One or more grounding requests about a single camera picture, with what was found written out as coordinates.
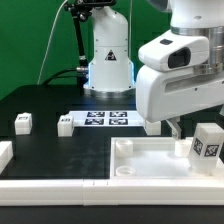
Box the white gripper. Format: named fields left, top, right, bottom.
left=136, top=31, right=224, bottom=140

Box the white square tabletop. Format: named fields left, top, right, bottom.
left=110, top=137, right=224, bottom=179

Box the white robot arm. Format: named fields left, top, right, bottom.
left=84, top=0, right=224, bottom=137

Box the white U-shaped obstacle fence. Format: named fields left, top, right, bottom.
left=0, top=139, right=224, bottom=207

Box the white AprilTag base sheet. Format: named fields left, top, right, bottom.
left=69, top=110, right=143, bottom=127

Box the black cable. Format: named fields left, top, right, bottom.
left=42, top=67, right=88, bottom=86

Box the black camera stand pole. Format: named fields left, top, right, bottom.
left=64, top=0, right=116, bottom=87

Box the white cable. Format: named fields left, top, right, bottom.
left=37, top=0, right=69, bottom=86

